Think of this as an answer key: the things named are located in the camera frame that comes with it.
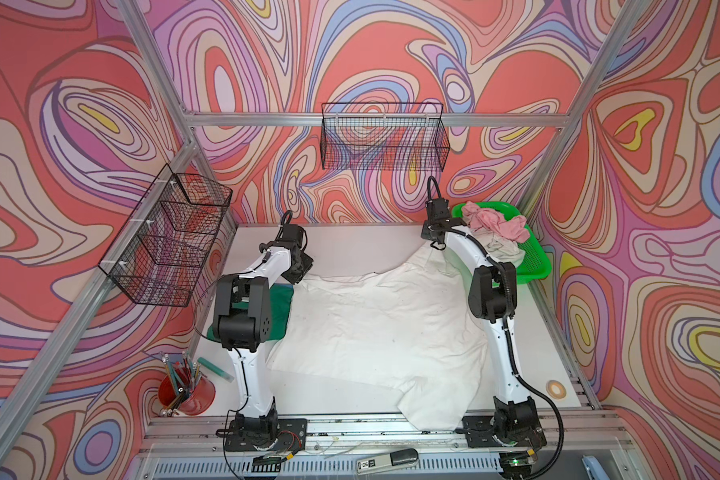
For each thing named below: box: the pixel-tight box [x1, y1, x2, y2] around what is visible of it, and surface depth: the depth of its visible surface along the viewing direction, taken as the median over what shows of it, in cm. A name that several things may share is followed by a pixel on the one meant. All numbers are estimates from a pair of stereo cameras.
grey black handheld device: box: [356, 448, 419, 475], surface depth 68 cm
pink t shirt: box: [462, 201, 531, 243], surface depth 113 cm
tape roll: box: [546, 380, 567, 400], surface depth 82 cm
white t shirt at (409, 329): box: [266, 245, 491, 431], surface depth 91 cm
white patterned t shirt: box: [472, 230, 526, 268], surface depth 107 cm
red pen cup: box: [158, 352, 216, 417], surface depth 74 cm
